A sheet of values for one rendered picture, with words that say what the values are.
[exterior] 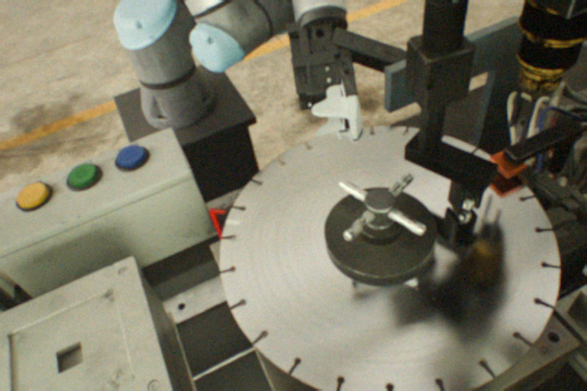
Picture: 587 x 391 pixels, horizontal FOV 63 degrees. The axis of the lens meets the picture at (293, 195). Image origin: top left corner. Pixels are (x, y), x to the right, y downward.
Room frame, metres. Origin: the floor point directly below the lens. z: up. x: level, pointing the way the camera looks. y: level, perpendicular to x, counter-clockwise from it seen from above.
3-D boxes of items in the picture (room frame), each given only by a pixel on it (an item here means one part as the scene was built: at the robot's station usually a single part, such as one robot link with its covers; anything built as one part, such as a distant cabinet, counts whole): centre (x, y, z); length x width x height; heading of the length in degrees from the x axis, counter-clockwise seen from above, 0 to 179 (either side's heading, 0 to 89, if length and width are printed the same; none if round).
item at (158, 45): (0.85, 0.19, 0.91); 0.13 x 0.12 x 0.14; 131
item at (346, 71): (0.51, -0.10, 0.97); 0.09 x 0.02 x 0.05; 176
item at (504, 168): (0.34, -0.26, 0.95); 0.10 x 0.03 x 0.07; 107
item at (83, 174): (0.51, 0.29, 0.90); 0.04 x 0.04 x 0.02
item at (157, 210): (0.49, 0.28, 0.82); 0.28 x 0.11 x 0.15; 107
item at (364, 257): (0.28, -0.08, 0.96); 0.11 x 0.11 x 0.03
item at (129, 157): (0.53, 0.22, 0.90); 0.04 x 0.04 x 0.02
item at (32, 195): (0.49, 0.35, 0.90); 0.04 x 0.04 x 0.02
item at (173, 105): (0.84, 0.20, 0.80); 0.15 x 0.15 x 0.10
